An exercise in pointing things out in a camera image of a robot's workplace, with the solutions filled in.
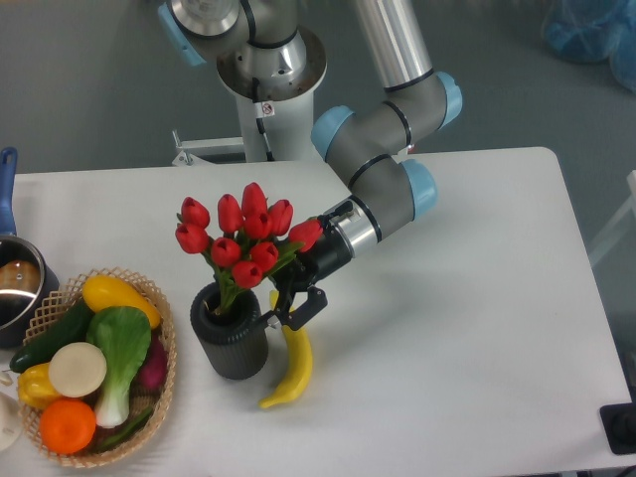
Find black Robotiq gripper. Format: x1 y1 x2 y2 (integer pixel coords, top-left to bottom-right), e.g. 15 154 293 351
250 218 353 331

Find red tulip bouquet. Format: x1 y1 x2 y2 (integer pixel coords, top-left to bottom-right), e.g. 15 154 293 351
175 182 323 316

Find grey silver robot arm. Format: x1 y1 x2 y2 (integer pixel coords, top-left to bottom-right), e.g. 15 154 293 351
158 1 462 330

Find dark grey ribbed vase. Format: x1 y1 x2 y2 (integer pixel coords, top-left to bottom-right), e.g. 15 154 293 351
190 283 269 381

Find yellow banana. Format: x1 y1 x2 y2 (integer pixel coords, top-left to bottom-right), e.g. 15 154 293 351
256 289 315 410

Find purple sweet potato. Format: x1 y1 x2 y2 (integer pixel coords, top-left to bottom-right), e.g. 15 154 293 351
136 334 168 391

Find green bok choy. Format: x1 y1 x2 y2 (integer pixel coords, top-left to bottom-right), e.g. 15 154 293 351
86 306 151 428

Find green chili pepper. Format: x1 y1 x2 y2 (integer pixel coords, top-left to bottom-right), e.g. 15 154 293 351
93 406 154 453

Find yellow squash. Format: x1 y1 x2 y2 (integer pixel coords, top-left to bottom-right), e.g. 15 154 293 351
81 275 161 329

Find green cucumber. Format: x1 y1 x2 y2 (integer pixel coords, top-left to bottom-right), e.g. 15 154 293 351
9 299 94 374

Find white round radish slice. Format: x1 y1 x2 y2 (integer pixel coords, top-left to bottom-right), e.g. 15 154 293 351
49 342 107 398

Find orange fruit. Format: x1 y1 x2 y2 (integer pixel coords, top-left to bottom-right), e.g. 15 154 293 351
39 398 96 454

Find yellow bell pepper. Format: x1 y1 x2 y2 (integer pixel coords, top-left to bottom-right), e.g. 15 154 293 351
18 363 62 409

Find garlic clove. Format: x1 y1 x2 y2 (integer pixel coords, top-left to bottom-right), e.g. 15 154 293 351
0 371 13 387

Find white round object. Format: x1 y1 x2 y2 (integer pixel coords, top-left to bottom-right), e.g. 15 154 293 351
0 393 22 451

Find black device at edge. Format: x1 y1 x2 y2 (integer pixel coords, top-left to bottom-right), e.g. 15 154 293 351
599 402 635 455

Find blue plastic bag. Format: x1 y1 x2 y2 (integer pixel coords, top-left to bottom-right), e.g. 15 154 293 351
541 1 635 91

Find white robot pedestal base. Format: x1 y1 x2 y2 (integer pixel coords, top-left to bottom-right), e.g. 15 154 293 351
170 24 416 168

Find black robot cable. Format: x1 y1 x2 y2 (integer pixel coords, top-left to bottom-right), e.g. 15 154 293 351
249 77 275 163

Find blue saucepan with handle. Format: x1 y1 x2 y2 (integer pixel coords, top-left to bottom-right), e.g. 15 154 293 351
1 147 59 349

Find white frame at right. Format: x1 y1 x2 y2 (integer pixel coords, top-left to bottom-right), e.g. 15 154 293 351
588 170 635 267

